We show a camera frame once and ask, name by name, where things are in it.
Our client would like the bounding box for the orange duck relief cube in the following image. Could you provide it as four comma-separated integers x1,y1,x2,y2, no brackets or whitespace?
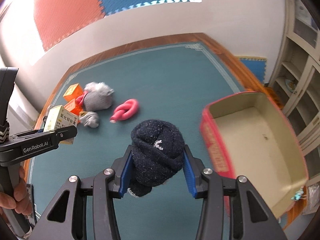
63,83,83,102

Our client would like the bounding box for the yellow paper carton box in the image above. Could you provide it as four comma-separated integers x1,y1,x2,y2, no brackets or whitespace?
43,105,79,132

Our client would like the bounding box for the grey ribbed sock with black cuff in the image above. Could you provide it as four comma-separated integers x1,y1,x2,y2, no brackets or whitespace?
83,89,114,112

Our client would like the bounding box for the red open cardboard box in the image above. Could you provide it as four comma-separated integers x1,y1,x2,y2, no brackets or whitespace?
200,92,308,218

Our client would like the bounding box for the clear plastic bag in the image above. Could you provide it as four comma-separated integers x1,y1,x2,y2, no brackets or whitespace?
84,82,110,93

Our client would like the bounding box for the red foam wall tile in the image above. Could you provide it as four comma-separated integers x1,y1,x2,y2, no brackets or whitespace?
34,0,105,51

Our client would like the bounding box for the beige glass door cabinet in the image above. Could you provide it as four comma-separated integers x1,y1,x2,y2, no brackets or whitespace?
268,0,319,215

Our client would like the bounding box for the light grey balled sock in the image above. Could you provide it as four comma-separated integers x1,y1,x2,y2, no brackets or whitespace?
79,111,99,128

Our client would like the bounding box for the person left hand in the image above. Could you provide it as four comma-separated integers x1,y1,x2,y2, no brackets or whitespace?
0,166,33,222

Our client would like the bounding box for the dark navy balled sock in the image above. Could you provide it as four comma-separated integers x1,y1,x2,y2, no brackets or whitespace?
127,119,185,197

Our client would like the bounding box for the small blue floor foam tile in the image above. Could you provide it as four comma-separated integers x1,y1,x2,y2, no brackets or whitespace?
237,56,267,83

